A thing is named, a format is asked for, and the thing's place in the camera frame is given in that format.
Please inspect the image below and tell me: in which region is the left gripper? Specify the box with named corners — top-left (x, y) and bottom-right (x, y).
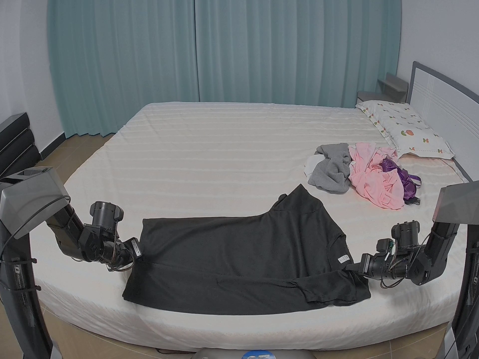
top-left (119, 237), bottom-right (145, 267)

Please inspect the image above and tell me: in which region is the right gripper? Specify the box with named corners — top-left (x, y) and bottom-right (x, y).
top-left (357, 252), bottom-right (386, 280)

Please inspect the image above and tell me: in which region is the black long-sleeved top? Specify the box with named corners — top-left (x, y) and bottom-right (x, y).
top-left (122, 184), bottom-right (372, 316)

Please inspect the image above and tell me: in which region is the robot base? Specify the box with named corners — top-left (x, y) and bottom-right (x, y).
top-left (196, 347), bottom-right (317, 359)

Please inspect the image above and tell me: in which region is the bed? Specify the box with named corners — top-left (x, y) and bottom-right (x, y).
top-left (32, 61), bottom-right (479, 352)

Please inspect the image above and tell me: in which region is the pink garment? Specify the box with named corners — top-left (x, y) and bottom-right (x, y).
top-left (348, 142), bottom-right (406, 211)

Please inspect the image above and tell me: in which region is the purple garment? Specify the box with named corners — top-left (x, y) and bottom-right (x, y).
top-left (381, 158), bottom-right (422, 205)

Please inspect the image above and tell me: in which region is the grey garment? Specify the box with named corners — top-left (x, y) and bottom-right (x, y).
top-left (308, 143), bottom-right (353, 194)

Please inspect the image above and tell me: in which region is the white garment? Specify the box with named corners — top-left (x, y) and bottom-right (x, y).
top-left (304, 155), bottom-right (319, 179)

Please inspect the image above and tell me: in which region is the white printed pillow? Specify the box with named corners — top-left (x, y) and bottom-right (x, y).
top-left (356, 100), bottom-right (456, 160)

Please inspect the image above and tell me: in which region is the black chest of drawers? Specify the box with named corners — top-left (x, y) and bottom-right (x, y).
top-left (0, 112), bottom-right (41, 181)

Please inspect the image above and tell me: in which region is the grey bedside table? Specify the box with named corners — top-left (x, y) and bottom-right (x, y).
top-left (357, 73), bottom-right (409, 104)

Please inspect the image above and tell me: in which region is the blue-green curtain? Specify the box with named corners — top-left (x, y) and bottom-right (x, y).
top-left (195, 0), bottom-right (401, 108)
top-left (47, 0), bottom-right (201, 138)

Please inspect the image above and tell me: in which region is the black cable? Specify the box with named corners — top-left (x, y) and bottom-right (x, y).
top-left (380, 273), bottom-right (407, 289)

